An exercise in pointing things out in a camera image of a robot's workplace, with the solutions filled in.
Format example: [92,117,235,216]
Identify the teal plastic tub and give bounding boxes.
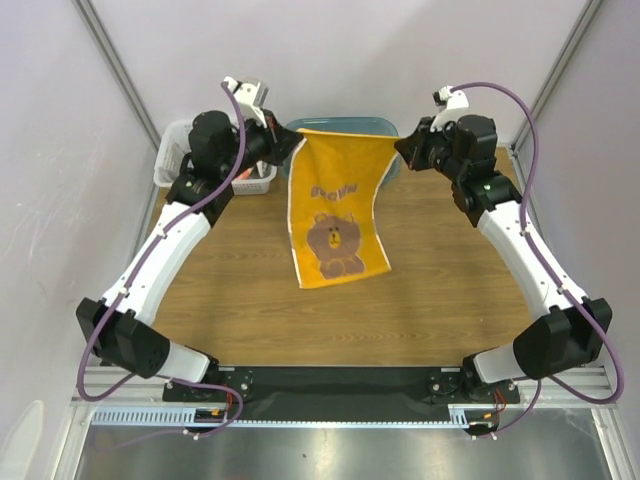
[278,116,400,185]

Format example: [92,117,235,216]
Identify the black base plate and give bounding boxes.
[162,364,521,424]

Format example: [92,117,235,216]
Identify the white plastic basket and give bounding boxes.
[153,119,277,196]

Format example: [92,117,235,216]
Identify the aluminium frame rail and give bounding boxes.
[72,366,613,437]

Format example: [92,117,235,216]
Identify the yellow brown bear towel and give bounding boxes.
[287,128,399,289]

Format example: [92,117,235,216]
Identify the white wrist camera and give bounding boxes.
[222,76,269,128]
[430,86,469,132]

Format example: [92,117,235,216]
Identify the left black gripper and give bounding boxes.
[217,107,301,180]

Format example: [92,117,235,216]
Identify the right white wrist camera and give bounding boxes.
[430,86,469,132]

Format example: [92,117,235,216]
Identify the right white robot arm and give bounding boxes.
[395,115,612,402]

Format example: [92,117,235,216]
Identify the orange white lettered towel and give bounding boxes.
[235,167,255,181]

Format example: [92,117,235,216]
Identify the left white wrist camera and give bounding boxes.
[222,76,269,128]

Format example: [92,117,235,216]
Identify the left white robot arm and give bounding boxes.
[76,110,303,400]

